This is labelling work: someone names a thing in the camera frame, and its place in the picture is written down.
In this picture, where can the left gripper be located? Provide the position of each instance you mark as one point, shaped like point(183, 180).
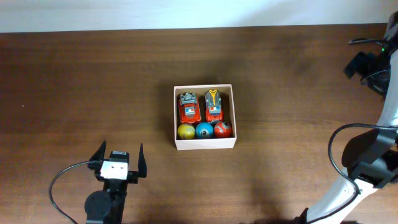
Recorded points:
point(133, 177)

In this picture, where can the blue toy ball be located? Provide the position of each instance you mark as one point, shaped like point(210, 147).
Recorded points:
point(204, 130)

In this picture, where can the yellow toy ball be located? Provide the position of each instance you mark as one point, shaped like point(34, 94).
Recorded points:
point(186, 132)

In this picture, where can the red fire truck grey top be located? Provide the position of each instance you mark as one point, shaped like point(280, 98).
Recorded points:
point(189, 109)

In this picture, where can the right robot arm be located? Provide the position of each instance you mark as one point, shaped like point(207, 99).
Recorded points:
point(369, 161)

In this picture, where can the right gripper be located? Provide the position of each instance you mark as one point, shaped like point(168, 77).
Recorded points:
point(359, 65)

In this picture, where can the open cardboard box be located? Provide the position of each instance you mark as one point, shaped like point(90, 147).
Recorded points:
point(227, 98)

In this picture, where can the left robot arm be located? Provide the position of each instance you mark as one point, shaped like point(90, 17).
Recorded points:
point(107, 205)

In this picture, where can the orange toy ball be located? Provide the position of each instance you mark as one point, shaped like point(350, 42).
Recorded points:
point(223, 130)

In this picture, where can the red fire truck yellow ladder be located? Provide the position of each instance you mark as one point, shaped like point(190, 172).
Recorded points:
point(214, 110)

